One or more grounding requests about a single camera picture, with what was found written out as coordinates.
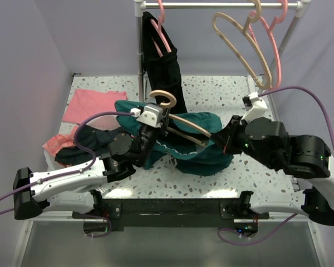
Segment pink folded shirt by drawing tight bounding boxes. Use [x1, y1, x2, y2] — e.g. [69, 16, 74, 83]
[62, 88, 127, 124]

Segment white laundry basket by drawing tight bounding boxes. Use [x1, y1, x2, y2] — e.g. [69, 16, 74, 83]
[44, 115, 123, 170]

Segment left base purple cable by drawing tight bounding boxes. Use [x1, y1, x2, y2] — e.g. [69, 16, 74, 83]
[83, 214, 115, 239]

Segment coral patterned garment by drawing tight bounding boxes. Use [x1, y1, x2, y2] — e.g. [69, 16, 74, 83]
[42, 126, 78, 156]

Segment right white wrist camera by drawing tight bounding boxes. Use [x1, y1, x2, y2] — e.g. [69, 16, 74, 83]
[242, 92, 268, 123]

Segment beige wooden hanger front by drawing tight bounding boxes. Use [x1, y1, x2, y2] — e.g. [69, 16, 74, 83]
[149, 90, 212, 147]

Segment beige wooden hanger back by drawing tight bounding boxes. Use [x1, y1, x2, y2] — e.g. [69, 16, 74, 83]
[211, 0, 273, 90]

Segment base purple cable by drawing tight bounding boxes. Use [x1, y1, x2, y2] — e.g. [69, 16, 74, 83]
[217, 212, 297, 246]
[83, 214, 115, 239]

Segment teal green shorts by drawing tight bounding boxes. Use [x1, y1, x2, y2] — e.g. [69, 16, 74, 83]
[114, 100, 234, 176]

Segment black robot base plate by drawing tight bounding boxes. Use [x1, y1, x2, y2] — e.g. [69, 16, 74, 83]
[72, 191, 269, 231]

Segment pink empty hanger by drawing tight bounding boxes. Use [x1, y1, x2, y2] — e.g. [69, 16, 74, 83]
[258, 0, 288, 90]

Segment white metal clothes rack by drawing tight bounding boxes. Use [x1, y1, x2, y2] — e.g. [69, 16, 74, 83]
[134, 0, 311, 102]

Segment beige wooden hanger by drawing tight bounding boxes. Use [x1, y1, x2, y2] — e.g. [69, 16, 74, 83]
[149, 90, 212, 147]
[211, 0, 273, 90]

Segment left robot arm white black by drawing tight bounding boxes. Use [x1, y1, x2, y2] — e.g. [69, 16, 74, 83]
[13, 125, 166, 220]

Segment black shorts on hanger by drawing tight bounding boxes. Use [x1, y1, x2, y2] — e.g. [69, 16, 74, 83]
[143, 12, 187, 114]

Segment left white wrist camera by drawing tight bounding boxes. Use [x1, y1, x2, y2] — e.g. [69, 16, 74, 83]
[136, 103, 163, 128]

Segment dark navy garment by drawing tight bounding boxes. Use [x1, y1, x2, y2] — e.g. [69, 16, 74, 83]
[55, 126, 125, 167]

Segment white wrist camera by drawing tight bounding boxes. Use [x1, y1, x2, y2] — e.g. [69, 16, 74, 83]
[242, 92, 268, 123]
[136, 103, 163, 128]

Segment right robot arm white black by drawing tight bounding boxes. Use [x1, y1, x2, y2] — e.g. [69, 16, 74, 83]
[210, 116, 334, 226]

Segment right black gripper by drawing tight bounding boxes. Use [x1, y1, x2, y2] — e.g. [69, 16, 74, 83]
[211, 113, 278, 169]

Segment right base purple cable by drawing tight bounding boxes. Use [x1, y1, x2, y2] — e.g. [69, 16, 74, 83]
[217, 212, 297, 246]

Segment pink hanger holding shorts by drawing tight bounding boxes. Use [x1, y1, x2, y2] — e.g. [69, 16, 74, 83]
[150, 0, 171, 53]

